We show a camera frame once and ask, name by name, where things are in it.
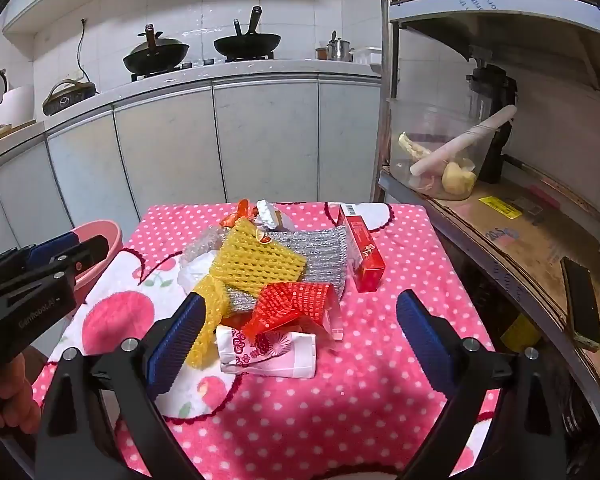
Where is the white printed paper packet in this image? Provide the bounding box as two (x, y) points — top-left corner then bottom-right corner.
(215, 325), (317, 378)

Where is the orange plastic wrapper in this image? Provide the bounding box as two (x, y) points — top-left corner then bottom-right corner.
(220, 199), (258, 231)

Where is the black wok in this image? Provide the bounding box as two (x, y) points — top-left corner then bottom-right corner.
(213, 6), (282, 58)

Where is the wooden cutting board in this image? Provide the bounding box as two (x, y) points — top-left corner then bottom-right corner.
(0, 119), (46, 148)

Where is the white plastic container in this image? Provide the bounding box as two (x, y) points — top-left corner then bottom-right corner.
(352, 46), (383, 65)

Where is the red foam fruit net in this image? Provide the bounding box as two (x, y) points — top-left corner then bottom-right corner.
(242, 282), (343, 342)

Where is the black smartphone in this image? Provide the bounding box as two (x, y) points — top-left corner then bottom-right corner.
(560, 256), (600, 352)

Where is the black power cable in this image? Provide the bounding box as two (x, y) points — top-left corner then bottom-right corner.
(77, 19), (98, 93)

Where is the pink dotted printed blanket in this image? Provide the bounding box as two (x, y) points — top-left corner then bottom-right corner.
(30, 201), (501, 480)

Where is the white paper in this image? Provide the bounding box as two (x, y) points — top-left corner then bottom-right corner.
(256, 200), (287, 233)

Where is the red cardboard box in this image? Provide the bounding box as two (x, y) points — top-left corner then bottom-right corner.
(337, 203), (386, 293)

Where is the ginger root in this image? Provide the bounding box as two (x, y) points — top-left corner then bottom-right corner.
(441, 160), (478, 196)

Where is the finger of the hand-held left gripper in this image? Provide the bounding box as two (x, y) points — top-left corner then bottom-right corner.
(0, 235), (108, 301)
(0, 232), (80, 283)

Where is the clear plastic container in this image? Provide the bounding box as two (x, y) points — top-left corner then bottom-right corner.
(387, 97), (501, 201)

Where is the white kitchen counter cabinet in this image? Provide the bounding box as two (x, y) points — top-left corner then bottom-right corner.
(0, 60), (383, 241)

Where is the yellow foam fruit net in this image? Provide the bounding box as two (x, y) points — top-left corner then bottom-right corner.
(210, 219), (307, 297)
(182, 275), (229, 371)

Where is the steel kettle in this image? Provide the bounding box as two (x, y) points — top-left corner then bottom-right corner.
(326, 31), (354, 62)

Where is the yellow package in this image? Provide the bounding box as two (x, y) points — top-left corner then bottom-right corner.
(500, 315), (541, 356)

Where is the person's left hand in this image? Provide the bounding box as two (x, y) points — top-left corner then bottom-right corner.
(0, 355), (43, 435)

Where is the gas stove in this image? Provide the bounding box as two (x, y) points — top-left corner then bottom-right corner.
(130, 52), (276, 83)

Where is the dark wok with lid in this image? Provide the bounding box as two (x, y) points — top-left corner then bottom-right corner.
(122, 24), (190, 75)

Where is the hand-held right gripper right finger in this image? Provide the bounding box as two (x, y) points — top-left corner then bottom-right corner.
(396, 289), (567, 480)

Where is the silver foam sheet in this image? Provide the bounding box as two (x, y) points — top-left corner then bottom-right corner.
(220, 225), (351, 317)

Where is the black electric hot pot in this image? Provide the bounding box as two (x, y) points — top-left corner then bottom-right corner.
(42, 78), (99, 116)

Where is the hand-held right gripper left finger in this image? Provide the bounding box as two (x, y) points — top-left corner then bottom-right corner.
(35, 291), (221, 480)

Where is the pink plastic bucket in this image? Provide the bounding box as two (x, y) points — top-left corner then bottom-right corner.
(67, 220), (124, 306)

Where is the cardboard sheet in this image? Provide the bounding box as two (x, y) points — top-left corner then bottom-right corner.
(430, 175), (600, 411)

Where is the pale yellow vegetable piece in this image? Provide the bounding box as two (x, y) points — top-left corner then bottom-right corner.
(397, 132), (433, 161)

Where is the clear bubble wrap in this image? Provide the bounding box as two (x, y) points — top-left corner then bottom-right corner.
(177, 227), (231, 291)

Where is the white rolling pin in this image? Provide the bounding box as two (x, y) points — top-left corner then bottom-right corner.
(411, 105), (518, 176)

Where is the black blender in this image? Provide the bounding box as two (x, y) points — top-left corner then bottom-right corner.
(465, 55), (518, 183)

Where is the metal shelf rack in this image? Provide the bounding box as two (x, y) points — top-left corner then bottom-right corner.
(372, 0), (600, 431)

